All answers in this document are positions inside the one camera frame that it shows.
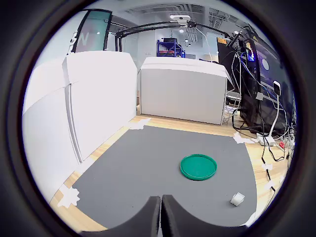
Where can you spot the small red object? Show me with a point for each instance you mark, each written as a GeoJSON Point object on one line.
{"type": "Point", "coordinates": [281, 144]}

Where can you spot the black computer tower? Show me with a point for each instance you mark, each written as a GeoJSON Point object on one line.
{"type": "Point", "coordinates": [266, 74]}

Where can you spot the white power strip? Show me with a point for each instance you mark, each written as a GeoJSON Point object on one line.
{"type": "Point", "coordinates": [266, 140]}

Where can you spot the dark grey mat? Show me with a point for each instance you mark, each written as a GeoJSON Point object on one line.
{"type": "Point", "coordinates": [148, 160]}

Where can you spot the small white plastic terminal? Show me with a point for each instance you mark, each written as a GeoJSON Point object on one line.
{"type": "Point", "coordinates": [237, 198]}

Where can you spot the blue metal shelf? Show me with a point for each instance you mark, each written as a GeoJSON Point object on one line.
{"type": "Point", "coordinates": [170, 48]}

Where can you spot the round green lid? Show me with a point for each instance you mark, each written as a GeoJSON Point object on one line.
{"type": "Point", "coordinates": [197, 166]}

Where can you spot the white masking tape piece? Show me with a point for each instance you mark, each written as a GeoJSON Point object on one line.
{"type": "Point", "coordinates": [84, 166]}
{"type": "Point", "coordinates": [270, 184]}
{"type": "Point", "coordinates": [139, 124]}
{"type": "Point", "coordinates": [250, 219]}
{"type": "Point", "coordinates": [69, 197]}
{"type": "Point", "coordinates": [240, 138]}
{"type": "Point", "coordinates": [267, 166]}

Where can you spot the black overhead camera boom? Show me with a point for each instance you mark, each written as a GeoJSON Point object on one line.
{"type": "Point", "coordinates": [148, 26]}

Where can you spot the white foam board partition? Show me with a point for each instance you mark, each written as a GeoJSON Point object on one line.
{"type": "Point", "coordinates": [49, 138]}
{"type": "Point", "coordinates": [103, 98]}
{"type": "Point", "coordinates": [182, 93]}

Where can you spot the glass panel with black frame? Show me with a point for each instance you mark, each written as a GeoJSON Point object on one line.
{"type": "Point", "coordinates": [92, 32]}

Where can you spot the small white camera on stand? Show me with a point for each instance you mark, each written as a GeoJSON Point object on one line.
{"type": "Point", "coordinates": [277, 87]}

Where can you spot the white overhead camera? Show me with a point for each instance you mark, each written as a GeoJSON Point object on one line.
{"type": "Point", "coordinates": [180, 18]}

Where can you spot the small grey adapter box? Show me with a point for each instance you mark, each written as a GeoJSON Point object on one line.
{"type": "Point", "coordinates": [259, 96]}

